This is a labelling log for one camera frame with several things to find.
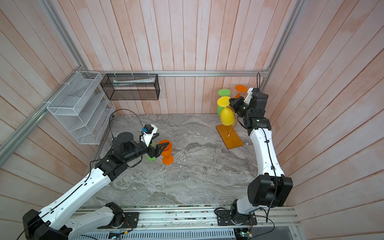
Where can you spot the green wine glass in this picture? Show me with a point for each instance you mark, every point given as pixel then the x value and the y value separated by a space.
pixel 222 93
pixel 151 157

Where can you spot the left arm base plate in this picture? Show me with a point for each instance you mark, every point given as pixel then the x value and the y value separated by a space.
pixel 126 220

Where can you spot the orange wine glass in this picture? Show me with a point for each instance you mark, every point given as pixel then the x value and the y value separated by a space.
pixel 168 159
pixel 241 89

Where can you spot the white mesh shelf organizer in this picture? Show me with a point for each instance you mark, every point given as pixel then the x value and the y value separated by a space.
pixel 81 109

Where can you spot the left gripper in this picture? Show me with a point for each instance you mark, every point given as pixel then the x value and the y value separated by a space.
pixel 157 152

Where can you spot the orange wooden rack base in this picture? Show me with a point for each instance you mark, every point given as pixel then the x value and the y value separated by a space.
pixel 229 136

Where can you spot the aluminium mounting rail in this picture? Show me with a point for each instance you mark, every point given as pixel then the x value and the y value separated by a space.
pixel 208 217

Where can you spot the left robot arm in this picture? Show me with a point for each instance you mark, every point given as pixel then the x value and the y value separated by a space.
pixel 56 221

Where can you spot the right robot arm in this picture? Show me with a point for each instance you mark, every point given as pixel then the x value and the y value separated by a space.
pixel 271 187

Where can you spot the yellow wine glass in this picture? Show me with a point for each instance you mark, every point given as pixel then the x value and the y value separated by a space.
pixel 227 115

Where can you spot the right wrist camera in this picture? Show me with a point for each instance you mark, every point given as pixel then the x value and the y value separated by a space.
pixel 249 96

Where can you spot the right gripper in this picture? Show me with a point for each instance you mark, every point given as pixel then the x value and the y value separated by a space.
pixel 239 101

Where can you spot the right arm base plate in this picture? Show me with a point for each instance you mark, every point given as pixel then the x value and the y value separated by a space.
pixel 227 218

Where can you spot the black mesh wall basket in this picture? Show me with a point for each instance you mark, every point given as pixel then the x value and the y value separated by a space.
pixel 120 87

